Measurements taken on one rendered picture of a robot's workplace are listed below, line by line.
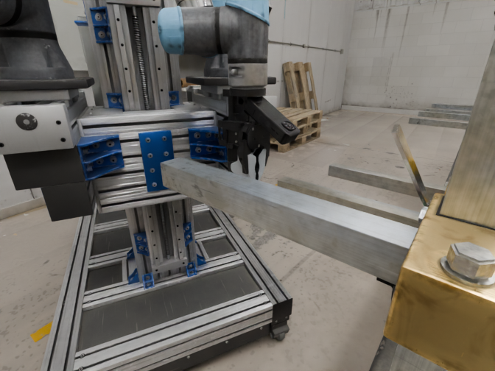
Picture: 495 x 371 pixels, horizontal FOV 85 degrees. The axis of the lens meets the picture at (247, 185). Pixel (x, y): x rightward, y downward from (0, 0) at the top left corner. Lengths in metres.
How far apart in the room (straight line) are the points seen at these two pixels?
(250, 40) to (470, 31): 7.77
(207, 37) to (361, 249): 0.44
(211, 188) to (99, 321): 1.02
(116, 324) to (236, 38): 1.02
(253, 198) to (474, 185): 0.15
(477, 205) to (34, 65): 0.80
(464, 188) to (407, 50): 8.06
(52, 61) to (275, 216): 0.71
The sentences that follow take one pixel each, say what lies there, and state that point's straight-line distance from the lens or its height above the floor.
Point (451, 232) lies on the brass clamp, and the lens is 0.20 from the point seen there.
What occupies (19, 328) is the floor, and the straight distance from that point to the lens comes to 1.70.
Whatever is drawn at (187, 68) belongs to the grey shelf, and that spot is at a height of 1.08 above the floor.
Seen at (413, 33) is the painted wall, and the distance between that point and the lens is 8.27.
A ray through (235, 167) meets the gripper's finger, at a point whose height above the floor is 0.87.
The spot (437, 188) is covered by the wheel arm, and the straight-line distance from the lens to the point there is 0.71.
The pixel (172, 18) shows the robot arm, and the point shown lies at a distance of 0.55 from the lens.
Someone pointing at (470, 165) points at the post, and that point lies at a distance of 0.21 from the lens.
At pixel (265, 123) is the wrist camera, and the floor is 0.97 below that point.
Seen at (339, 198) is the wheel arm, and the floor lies 0.86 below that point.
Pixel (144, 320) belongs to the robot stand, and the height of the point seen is 0.21.
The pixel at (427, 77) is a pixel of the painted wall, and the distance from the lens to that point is 8.18.
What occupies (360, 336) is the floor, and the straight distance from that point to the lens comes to 1.43.
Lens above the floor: 1.06
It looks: 23 degrees down
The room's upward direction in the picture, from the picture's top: straight up
